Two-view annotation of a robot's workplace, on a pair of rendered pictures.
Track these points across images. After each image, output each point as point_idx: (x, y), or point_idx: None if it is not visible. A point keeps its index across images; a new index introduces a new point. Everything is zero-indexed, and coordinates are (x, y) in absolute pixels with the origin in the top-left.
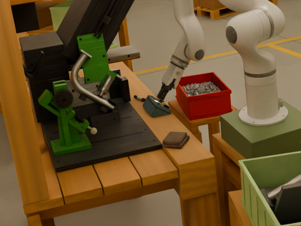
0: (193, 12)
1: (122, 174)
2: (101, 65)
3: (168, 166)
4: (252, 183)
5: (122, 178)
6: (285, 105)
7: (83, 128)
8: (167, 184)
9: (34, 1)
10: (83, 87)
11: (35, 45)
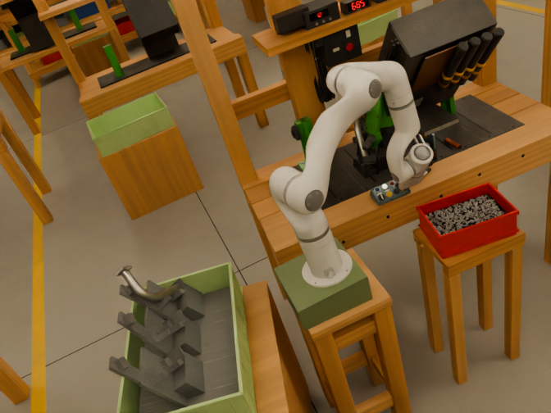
0: (404, 132)
1: (267, 208)
2: (374, 123)
3: (275, 229)
4: (192, 273)
5: (261, 210)
6: (346, 283)
7: None
8: None
9: (266, 55)
10: (358, 132)
11: None
